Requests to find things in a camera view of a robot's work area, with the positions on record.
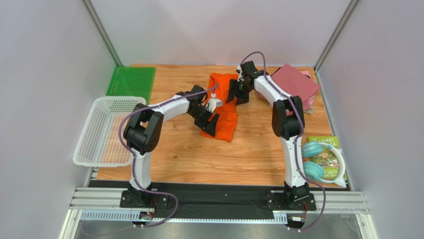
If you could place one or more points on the folded maroon t shirt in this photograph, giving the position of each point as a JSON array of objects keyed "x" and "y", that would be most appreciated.
[{"x": 290, "y": 80}]

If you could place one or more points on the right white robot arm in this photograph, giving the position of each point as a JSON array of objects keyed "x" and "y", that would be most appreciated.
[{"x": 287, "y": 124}]

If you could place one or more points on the green cutting mat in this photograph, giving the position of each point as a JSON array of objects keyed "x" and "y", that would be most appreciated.
[{"x": 132, "y": 81}]

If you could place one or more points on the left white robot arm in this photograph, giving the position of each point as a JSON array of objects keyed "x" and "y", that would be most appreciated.
[{"x": 140, "y": 132}]

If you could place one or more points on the teal headphones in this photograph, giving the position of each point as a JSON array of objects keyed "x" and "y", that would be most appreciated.
[{"x": 314, "y": 159}]

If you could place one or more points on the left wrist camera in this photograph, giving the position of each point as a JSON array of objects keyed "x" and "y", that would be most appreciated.
[{"x": 213, "y": 103}]

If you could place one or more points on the orange t shirt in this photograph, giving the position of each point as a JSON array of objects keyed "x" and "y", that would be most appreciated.
[{"x": 227, "y": 120}]

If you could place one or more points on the green picture book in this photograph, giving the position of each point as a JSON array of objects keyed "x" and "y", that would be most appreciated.
[{"x": 328, "y": 155}]

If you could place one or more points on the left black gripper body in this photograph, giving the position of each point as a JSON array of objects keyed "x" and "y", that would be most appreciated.
[{"x": 201, "y": 116}]

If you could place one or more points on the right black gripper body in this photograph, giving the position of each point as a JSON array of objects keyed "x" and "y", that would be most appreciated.
[{"x": 240, "y": 88}]

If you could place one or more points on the white plastic basket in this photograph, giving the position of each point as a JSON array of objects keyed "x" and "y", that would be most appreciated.
[{"x": 99, "y": 145}]

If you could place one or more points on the aluminium frame rail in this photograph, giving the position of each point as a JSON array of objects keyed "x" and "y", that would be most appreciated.
[{"x": 93, "y": 211}]

